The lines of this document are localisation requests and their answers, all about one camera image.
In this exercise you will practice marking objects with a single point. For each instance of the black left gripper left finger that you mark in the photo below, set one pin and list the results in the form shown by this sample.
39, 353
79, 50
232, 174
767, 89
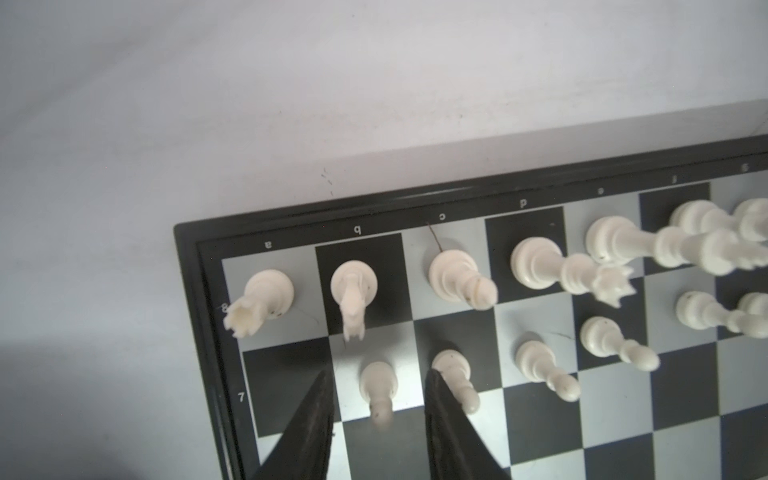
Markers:
304, 449

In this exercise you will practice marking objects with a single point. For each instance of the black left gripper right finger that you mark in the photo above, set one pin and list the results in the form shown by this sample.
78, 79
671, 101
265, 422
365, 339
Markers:
455, 449

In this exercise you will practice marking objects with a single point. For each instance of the white pawn piece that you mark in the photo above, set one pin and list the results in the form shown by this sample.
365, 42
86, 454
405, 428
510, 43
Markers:
602, 337
755, 303
700, 311
456, 372
537, 363
378, 386

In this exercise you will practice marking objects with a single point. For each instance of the white rook piece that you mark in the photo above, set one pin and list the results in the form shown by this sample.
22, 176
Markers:
268, 295

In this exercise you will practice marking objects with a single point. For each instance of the white knight piece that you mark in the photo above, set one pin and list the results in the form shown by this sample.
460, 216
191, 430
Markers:
755, 206
354, 286

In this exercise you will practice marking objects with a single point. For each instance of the white bishop piece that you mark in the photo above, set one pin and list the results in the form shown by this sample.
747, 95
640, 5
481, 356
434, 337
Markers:
455, 277
703, 216

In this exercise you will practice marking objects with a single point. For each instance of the black and silver chessboard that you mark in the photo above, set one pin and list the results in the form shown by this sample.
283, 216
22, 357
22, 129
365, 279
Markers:
701, 415

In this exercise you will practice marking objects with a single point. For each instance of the white queen piece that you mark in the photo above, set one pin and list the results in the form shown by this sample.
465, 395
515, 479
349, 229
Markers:
538, 263

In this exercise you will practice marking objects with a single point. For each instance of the white king piece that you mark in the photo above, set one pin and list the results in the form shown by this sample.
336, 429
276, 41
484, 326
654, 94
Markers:
615, 240

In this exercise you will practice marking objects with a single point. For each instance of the white bishop piece right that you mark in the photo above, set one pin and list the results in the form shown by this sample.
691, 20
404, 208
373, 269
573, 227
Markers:
703, 216

